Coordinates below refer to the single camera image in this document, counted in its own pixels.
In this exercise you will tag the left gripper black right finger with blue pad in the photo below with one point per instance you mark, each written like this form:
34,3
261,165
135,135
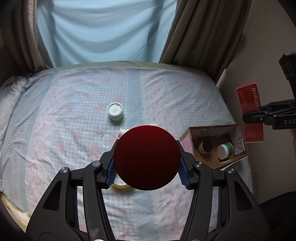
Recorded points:
222,207

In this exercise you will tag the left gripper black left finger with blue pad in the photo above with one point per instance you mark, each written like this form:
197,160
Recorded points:
72,207

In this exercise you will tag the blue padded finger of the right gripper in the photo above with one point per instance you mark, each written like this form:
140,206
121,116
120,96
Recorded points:
277,105

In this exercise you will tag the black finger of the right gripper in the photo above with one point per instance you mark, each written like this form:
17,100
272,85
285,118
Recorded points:
257,117

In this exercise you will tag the pink red box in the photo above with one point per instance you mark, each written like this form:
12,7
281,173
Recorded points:
249,101

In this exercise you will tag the green white jar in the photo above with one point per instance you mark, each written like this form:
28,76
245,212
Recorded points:
224,151

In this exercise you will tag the black lid jar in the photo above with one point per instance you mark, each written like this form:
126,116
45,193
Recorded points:
205,147

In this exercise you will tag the yellow tape roll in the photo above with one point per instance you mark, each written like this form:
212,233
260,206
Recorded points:
120,186

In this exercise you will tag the white vitamin bottle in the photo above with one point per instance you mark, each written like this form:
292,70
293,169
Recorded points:
122,131

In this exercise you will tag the red lid jar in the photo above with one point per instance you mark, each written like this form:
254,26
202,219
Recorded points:
147,158

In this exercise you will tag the person's right hand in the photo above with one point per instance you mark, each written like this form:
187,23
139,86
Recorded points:
292,132

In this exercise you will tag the yellow patterned cloth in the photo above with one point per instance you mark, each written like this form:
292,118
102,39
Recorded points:
20,218

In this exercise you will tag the pink cardboard box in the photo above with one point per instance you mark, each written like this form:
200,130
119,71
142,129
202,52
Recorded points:
218,135

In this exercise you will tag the right brown curtain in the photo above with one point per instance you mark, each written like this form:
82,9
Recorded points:
206,35

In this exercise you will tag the brown curtain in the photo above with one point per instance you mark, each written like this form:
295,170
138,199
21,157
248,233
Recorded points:
22,37
206,35

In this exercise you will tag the blue floral bedsheet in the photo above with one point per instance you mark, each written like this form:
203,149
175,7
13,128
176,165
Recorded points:
69,126

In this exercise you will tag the pale green lid jar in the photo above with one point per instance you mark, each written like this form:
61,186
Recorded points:
115,111

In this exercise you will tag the floral pillow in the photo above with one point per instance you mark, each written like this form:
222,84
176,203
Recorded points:
16,103

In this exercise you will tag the left brown curtain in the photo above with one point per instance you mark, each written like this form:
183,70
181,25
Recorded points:
22,37

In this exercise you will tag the light blue hanging cloth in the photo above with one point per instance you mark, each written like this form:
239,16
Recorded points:
76,32

